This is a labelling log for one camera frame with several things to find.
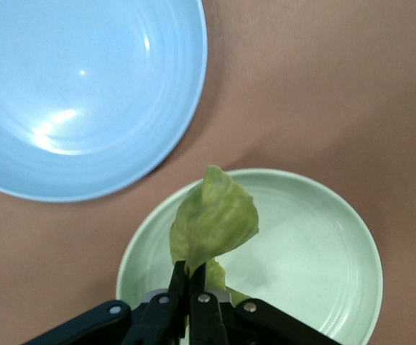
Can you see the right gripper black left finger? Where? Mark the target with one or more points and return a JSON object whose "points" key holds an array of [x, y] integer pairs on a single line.
{"points": [[153, 316]]}

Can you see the green lettuce leaf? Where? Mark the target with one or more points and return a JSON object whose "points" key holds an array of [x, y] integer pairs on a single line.
{"points": [[215, 219]]}

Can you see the blue plate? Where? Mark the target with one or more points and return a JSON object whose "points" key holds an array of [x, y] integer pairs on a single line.
{"points": [[85, 90]]}

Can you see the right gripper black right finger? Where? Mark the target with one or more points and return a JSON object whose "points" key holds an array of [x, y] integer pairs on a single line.
{"points": [[207, 320]]}

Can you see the light green plate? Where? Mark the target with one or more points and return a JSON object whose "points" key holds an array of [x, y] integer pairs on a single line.
{"points": [[301, 258]]}

